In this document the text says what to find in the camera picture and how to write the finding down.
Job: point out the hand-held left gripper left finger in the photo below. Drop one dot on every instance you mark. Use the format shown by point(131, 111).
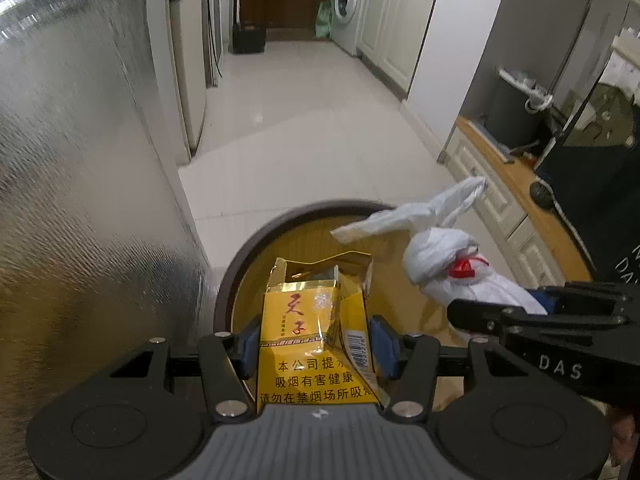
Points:
point(249, 347)

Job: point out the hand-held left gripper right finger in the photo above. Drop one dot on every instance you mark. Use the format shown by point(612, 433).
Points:
point(384, 347)

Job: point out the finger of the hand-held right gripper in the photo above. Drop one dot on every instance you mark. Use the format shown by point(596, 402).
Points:
point(495, 316)
point(595, 296)

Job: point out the yellow cigarette pack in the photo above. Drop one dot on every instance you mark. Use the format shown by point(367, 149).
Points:
point(305, 340)

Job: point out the white plastic bag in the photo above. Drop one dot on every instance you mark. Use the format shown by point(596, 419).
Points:
point(440, 260)

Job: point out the yellow bin with brown rim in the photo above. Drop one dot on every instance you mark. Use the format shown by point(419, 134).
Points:
point(310, 232)

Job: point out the grey trash can with liner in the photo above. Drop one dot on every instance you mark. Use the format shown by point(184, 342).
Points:
point(515, 115)

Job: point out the person's right hand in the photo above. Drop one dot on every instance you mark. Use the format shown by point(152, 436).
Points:
point(626, 435)

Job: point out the dark printed cloth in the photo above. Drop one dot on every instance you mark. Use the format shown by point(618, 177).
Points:
point(600, 190)

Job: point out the black round object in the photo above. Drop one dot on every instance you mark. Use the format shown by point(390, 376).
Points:
point(542, 195)

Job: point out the low wooden top cabinet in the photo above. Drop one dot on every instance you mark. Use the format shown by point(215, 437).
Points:
point(505, 200)

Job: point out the cream storage shelf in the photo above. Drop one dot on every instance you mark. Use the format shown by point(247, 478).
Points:
point(627, 45)

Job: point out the tall refrigerator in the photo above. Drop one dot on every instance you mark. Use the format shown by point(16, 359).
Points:
point(192, 60)

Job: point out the black floor crate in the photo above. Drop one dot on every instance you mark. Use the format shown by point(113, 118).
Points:
point(248, 38)

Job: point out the white lower kitchen cabinets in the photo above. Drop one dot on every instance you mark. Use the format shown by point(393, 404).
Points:
point(395, 20)

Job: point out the green bag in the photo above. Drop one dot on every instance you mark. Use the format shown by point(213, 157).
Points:
point(324, 19)

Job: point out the white washing machine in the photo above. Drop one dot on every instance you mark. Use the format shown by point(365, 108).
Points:
point(350, 10)

